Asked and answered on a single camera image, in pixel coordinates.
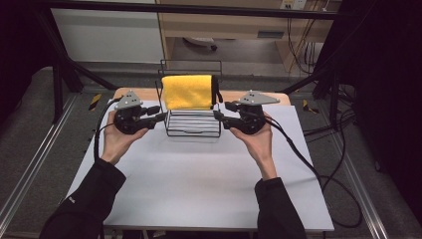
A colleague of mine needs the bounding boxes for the black metal frame bar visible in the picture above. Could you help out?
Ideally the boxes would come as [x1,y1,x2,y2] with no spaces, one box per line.
[32,0,344,21]

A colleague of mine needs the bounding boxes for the hand-held gripper black cable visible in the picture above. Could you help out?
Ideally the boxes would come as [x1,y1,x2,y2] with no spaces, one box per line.
[264,115,364,230]
[93,97,124,163]

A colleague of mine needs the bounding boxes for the aluminium floor rail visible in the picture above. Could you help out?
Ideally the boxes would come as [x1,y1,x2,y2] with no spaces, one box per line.
[333,131,390,239]
[0,94,80,231]

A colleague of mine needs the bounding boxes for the left hand-held gripper black cable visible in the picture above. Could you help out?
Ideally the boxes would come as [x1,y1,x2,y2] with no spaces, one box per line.
[93,97,124,163]

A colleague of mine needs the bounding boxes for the white power strip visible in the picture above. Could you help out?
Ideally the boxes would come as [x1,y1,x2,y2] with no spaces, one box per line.
[279,0,309,11]

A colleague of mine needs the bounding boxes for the hanging cables bundle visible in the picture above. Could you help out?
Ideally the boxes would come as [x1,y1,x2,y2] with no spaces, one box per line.
[286,15,321,77]

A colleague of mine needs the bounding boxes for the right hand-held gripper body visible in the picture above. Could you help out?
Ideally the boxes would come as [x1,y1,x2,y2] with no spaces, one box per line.
[229,90,281,135]

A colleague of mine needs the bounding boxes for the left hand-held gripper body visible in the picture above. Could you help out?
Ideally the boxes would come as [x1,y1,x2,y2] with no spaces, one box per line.
[113,90,157,135]

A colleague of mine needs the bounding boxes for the office chair base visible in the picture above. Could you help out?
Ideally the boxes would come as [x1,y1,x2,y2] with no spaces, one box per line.
[181,36,219,53]

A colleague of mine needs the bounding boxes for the yellow towel with black trim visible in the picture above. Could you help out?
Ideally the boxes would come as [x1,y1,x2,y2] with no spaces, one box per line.
[160,74,224,112]

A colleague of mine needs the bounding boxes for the person's right hand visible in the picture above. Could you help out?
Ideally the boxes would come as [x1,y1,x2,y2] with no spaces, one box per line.
[229,112,279,181]

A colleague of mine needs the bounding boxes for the black floor cables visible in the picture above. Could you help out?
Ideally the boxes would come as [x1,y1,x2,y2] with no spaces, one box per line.
[303,83,357,137]

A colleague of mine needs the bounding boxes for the black wire rack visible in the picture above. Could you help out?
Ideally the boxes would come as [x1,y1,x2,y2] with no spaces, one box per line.
[154,59,224,138]

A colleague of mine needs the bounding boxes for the yellow black floor tape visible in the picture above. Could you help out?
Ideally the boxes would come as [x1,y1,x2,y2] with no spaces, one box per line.
[88,93,103,112]
[302,99,320,115]

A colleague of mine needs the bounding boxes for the person's left hand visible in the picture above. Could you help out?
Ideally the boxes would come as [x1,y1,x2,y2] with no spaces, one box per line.
[101,111,150,166]

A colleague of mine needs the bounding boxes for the white cabinet panel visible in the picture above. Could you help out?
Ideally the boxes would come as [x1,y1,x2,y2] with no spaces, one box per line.
[50,7,166,65]

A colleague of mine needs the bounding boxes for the black metal stand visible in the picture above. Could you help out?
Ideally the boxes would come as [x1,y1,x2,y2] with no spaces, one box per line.
[281,59,343,131]
[34,9,117,124]

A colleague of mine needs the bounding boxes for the light wooden desk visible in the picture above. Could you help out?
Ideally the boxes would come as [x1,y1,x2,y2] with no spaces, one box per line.
[155,0,343,74]

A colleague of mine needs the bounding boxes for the right hand-held gripper black cable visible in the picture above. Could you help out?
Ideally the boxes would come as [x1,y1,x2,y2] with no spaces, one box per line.
[264,115,364,230]

